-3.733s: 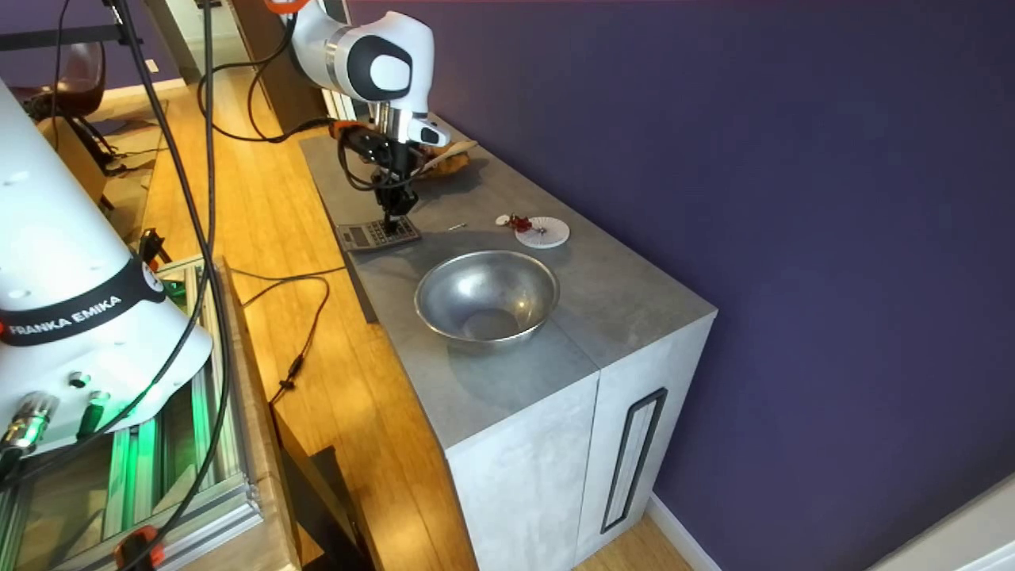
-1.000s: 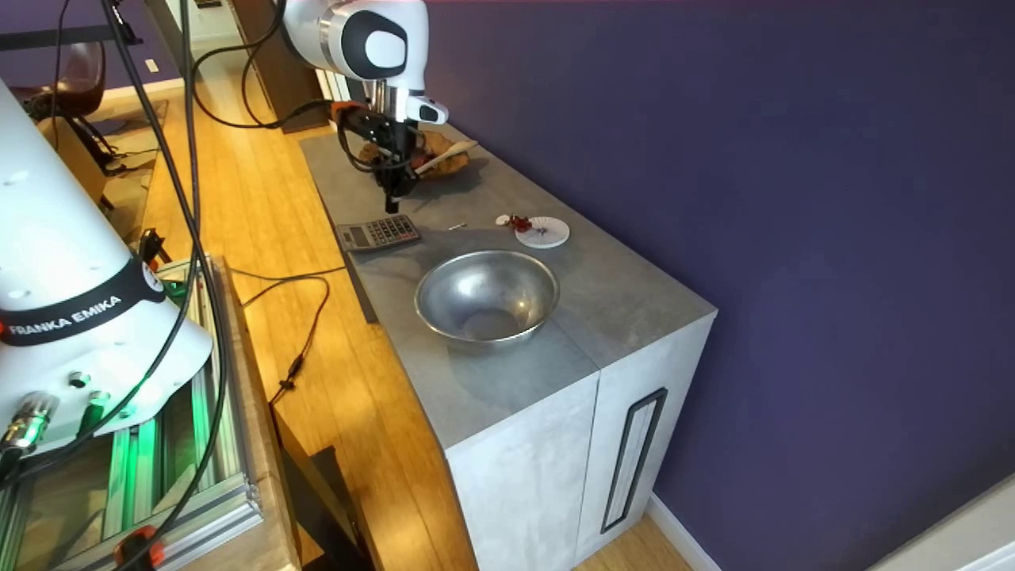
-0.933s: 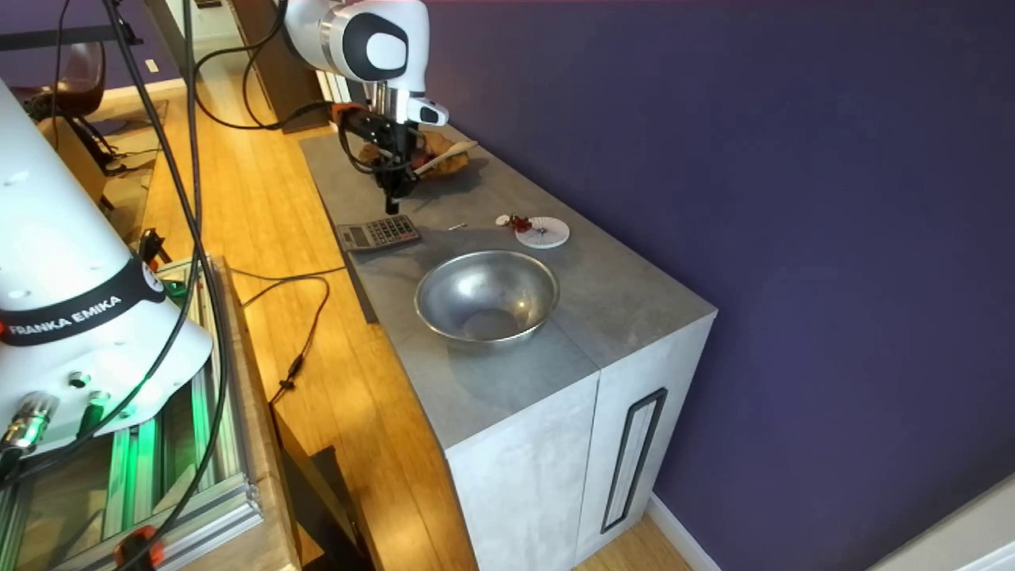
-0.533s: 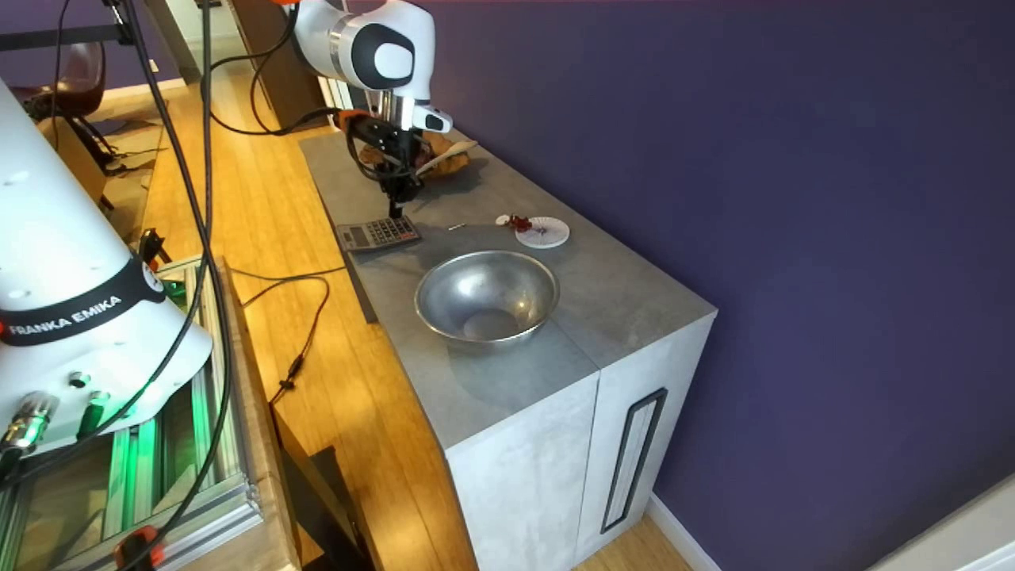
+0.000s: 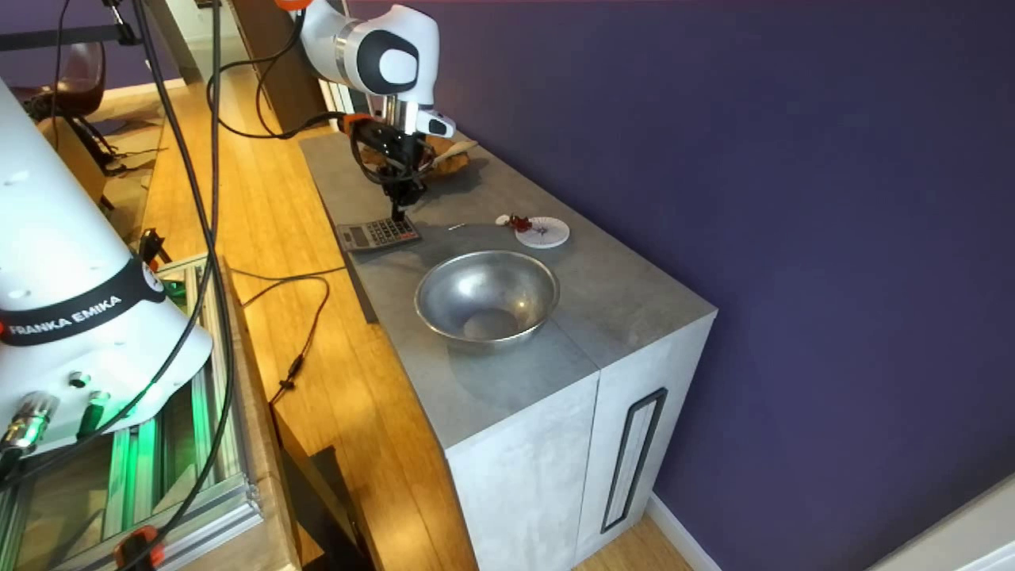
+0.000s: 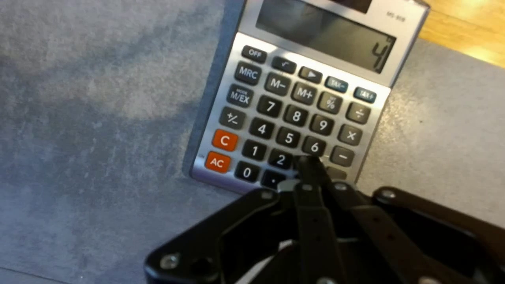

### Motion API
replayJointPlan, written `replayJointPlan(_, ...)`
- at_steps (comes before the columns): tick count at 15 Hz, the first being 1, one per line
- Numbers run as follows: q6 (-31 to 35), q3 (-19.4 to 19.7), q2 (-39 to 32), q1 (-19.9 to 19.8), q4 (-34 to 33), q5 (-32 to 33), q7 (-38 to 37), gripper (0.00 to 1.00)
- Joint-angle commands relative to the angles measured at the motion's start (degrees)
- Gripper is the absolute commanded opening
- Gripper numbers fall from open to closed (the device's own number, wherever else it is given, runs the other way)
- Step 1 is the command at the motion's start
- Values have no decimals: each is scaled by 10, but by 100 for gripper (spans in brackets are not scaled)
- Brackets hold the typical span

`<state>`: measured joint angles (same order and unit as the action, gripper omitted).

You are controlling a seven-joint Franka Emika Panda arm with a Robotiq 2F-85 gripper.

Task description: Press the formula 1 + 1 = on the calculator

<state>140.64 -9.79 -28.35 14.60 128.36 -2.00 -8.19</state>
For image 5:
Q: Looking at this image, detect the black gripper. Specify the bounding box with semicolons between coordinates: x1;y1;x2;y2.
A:
355;107;437;226

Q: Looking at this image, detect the dark rectangular remote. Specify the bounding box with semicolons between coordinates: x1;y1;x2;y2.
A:
333;212;425;261

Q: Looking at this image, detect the wooden slab tray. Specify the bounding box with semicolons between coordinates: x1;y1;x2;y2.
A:
355;128;491;193

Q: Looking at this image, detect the wooden spoon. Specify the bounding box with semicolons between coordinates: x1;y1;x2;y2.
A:
425;136;481;177

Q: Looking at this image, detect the metal bowl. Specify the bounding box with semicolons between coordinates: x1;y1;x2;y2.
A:
409;249;560;349

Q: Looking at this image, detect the small white plate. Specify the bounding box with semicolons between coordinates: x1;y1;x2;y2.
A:
510;212;573;254

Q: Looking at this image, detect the brown wooden door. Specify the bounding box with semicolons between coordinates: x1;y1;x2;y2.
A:
230;0;329;136

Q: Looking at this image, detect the small black clamp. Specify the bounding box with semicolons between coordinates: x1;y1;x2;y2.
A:
136;226;175;271

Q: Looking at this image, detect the grey concrete-look cabinet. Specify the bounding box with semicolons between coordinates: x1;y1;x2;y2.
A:
299;107;720;571

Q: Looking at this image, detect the dark brown board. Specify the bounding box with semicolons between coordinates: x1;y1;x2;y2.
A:
270;406;375;571

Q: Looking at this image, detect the brown cardboard box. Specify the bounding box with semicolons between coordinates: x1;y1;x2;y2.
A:
28;107;106;207

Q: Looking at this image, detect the dark red chair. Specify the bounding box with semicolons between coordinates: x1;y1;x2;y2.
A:
13;34;130;177

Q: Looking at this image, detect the black boom stand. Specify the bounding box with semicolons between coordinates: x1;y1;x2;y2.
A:
0;0;144;56

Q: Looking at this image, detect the white baseboard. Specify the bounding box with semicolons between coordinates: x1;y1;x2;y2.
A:
643;490;722;571

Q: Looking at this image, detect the orange clamp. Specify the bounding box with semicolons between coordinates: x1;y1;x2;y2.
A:
114;523;171;571

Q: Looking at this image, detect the white furniture edge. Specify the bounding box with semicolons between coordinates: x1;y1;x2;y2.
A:
865;471;1015;571

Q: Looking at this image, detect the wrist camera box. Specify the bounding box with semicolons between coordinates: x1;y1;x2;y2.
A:
422;107;458;140

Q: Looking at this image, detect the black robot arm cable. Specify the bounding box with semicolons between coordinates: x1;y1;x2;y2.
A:
0;0;366;571

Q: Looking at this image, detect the black floor cable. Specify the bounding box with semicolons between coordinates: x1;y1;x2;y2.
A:
228;264;352;410

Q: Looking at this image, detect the aluminium robot stand frame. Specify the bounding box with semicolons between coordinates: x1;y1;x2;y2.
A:
0;252;265;571

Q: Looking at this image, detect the black cabinet handle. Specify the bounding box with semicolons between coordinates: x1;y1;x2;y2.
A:
600;385;673;536

